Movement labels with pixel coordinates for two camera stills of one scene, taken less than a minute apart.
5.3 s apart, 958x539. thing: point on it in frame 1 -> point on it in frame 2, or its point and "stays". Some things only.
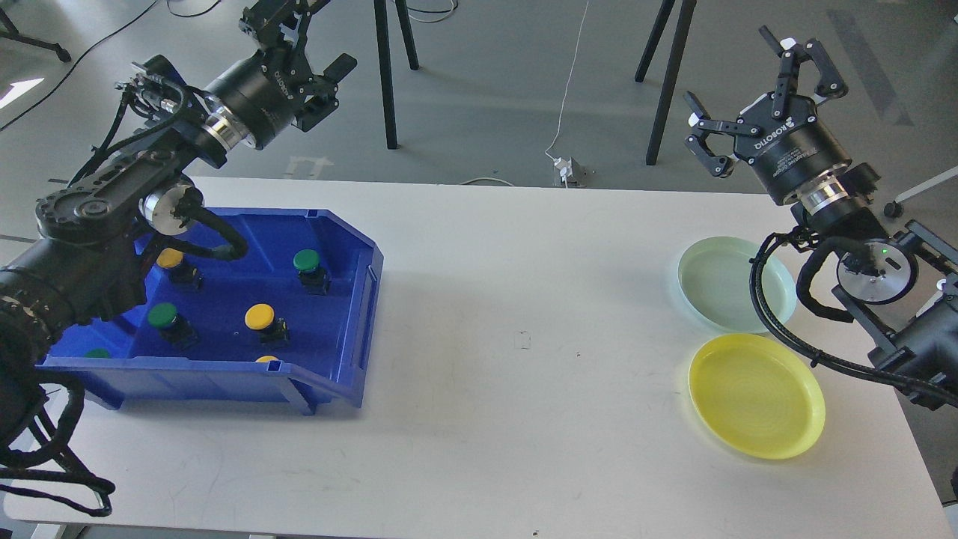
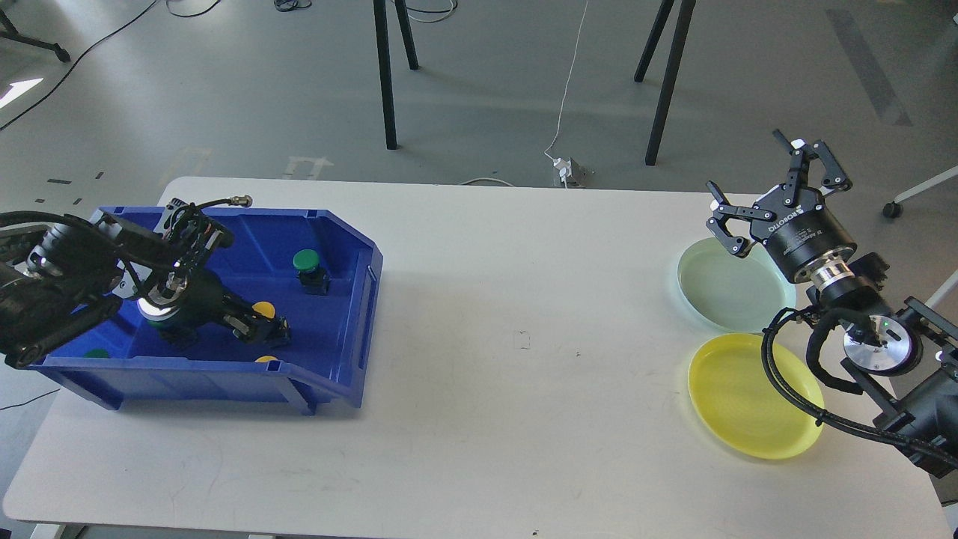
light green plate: (714, 276) stays
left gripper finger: (279, 25) -> (248, 325)
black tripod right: (686, 12) stays
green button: (173, 326) stays
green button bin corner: (97, 352) stays
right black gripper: (792, 152) -> (802, 229)
